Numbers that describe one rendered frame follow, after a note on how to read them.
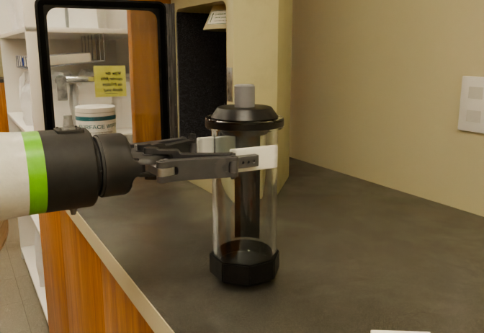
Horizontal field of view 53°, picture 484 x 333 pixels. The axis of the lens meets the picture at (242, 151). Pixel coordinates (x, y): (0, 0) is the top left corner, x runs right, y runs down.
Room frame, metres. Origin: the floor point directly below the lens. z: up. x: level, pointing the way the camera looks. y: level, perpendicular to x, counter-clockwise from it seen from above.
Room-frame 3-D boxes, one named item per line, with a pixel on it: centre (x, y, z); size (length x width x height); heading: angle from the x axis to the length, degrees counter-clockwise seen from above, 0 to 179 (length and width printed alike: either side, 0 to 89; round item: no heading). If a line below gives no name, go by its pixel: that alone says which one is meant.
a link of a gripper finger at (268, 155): (0.61, -0.02, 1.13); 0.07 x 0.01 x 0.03; 120
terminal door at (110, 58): (1.19, 0.33, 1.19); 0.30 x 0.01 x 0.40; 113
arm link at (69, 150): (0.54, 0.20, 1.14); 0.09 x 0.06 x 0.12; 30
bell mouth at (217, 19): (1.17, 0.00, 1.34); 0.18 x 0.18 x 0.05
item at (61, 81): (1.14, 0.42, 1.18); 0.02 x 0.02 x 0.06; 23
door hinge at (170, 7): (1.26, 0.18, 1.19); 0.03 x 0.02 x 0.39; 31
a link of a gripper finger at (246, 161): (0.58, 0.00, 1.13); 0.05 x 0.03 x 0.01; 120
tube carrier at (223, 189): (0.66, 0.00, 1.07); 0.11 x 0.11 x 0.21
